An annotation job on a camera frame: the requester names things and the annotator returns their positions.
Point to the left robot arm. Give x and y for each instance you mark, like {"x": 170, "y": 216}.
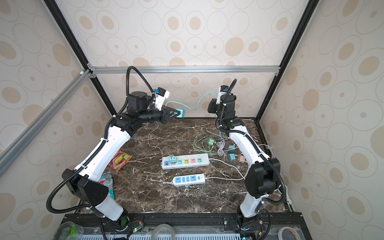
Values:
{"x": 84, "y": 180}

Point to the horizontal aluminium bar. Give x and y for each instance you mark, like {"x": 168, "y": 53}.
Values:
{"x": 189, "y": 69}

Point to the orange snack bag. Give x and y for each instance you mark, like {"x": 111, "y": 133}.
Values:
{"x": 119, "y": 160}

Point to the clear plastic cup green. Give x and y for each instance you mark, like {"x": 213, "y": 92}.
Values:
{"x": 69, "y": 231}

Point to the light green charger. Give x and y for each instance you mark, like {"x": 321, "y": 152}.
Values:
{"x": 211, "y": 142}

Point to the left diagonal aluminium bar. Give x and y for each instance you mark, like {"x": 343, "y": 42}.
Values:
{"x": 25, "y": 138}

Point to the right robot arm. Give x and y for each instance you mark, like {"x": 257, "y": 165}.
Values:
{"x": 263, "y": 181}

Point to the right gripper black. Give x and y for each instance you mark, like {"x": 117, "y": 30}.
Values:
{"x": 212, "y": 108}

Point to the teal charger plug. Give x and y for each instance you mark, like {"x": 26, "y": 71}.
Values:
{"x": 173, "y": 160}

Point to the white multicolour power strip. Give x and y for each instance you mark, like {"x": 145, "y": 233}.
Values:
{"x": 186, "y": 161}

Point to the pink charger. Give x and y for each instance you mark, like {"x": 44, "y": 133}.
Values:
{"x": 241, "y": 159}

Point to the white blue power strip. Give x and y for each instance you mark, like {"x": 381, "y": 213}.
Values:
{"x": 188, "y": 180}

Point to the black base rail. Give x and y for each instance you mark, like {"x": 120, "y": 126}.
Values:
{"x": 229, "y": 226}

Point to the teal snack bag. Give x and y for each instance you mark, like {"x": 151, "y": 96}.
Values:
{"x": 107, "y": 180}

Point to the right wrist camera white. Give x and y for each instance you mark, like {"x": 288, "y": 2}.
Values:
{"x": 222, "y": 92}

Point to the tape roll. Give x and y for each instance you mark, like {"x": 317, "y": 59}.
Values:
{"x": 288, "y": 233}

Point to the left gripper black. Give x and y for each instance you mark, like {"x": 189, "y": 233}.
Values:
{"x": 165, "y": 114}

